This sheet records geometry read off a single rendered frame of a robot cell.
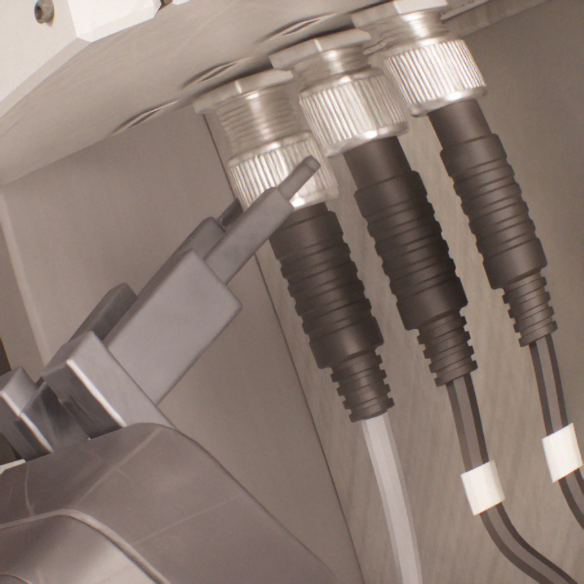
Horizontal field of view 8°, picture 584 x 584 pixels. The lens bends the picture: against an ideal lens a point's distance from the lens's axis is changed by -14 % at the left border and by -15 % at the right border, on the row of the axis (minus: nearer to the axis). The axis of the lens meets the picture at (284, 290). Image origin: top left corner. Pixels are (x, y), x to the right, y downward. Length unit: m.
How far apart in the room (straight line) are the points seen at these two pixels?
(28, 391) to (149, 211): 0.13
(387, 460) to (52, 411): 0.06
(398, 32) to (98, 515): 0.09
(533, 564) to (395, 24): 0.10
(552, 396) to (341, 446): 0.17
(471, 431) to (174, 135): 0.15
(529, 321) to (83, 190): 0.18
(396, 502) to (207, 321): 0.05
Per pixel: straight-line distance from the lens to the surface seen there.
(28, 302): 0.78
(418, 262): 0.65
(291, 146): 0.69
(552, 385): 0.63
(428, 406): 0.75
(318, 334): 0.69
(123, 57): 0.57
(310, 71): 0.66
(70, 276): 0.78
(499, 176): 0.62
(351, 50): 0.66
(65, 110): 0.61
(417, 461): 0.76
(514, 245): 0.62
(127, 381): 0.65
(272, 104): 0.69
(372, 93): 0.65
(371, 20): 0.62
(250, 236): 0.67
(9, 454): 1.66
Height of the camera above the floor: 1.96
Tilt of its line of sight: 41 degrees down
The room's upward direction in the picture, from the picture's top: 1 degrees clockwise
